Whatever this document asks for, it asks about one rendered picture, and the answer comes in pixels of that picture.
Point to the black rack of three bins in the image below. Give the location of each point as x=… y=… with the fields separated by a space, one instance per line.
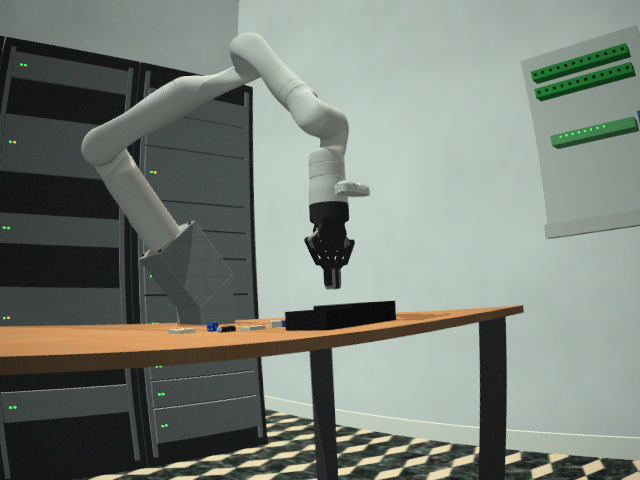
x=358 y=314

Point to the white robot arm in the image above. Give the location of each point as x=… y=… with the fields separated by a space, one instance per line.
x=132 y=192

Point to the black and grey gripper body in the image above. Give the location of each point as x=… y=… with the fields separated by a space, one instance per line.
x=328 y=216

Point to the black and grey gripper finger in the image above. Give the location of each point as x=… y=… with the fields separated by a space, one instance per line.
x=345 y=247
x=315 y=248

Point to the cream domino tile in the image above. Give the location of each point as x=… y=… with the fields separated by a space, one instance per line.
x=181 y=331
x=254 y=327

